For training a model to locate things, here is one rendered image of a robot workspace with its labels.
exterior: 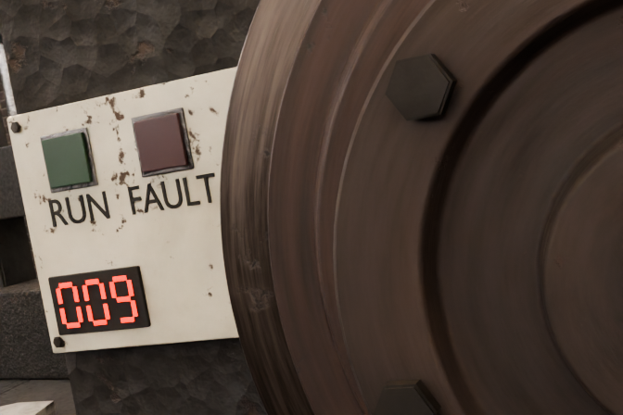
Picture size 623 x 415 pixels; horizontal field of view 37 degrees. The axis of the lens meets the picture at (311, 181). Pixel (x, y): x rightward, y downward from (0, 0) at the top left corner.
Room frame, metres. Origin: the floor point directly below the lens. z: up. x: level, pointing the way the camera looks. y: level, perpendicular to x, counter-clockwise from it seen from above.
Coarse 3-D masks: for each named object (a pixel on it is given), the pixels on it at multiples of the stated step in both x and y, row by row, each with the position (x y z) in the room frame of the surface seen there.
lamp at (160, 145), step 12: (144, 120) 0.64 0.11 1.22; (156, 120) 0.63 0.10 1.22; (168, 120) 0.63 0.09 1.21; (180, 120) 0.63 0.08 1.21; (144, 132) 0.64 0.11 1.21; (156, 132) 0.64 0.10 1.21; (168, 132) 0.63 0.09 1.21; (180, 132) 0.63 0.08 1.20; (144, 144) 0.64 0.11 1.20; (156, 144) 0.64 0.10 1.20; (168, 144) 0.63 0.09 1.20; (180, 144) 0.63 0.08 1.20; (144, 156) 0.64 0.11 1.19; (156, 156) 0.64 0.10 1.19; (168, 156) 0.63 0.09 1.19; (180, 156) 0.63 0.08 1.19; (144, 168) 0.64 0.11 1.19; (156, 168) 0.64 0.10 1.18; (168, 168) 0.63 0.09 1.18
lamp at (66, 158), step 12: (48, 144) 0.67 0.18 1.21; (60, 144) 0.67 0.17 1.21; (72, 144) 0.66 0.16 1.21; (84, 144) 0.66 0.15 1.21; (48, 156) 0.67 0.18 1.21; (60, 156) 0.67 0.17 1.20; (72, 156) 0.66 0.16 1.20; (84, 156) 0.66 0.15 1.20; (48, 168) 0.67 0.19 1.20; (60, 168) 0.67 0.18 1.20; (72, 168) 0.67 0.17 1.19; (84, 168) 0.66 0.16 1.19; (60, 180) 0.67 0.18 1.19; (72, 180) 0.67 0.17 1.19; (84, 180) 0.66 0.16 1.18
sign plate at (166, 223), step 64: (64, 128) 0.67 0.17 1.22; (128, 128) 0.65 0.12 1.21; (192, 128) 0.63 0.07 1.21; (64, 192) 0.68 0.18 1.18; (128, 192) 0.65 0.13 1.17; (192, 192) 0.63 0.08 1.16; (64, 256) 0.68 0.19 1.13; (128, 256) 0.66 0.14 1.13; (192, 256) 0.64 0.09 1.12; (192, 320) 0.64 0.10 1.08
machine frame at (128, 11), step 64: (0, 0) 0.71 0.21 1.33; (64, 0) 0.69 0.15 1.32; (128, 0) 0.67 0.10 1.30; (192, 0) 0.65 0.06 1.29; (256, 0) 0.63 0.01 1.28; (64, 64) 0.69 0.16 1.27; (128, 64) 0.67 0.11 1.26; (192, 64) 0.65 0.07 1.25; (128, 384) 0.69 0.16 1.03; (192, 384) 0.67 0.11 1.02
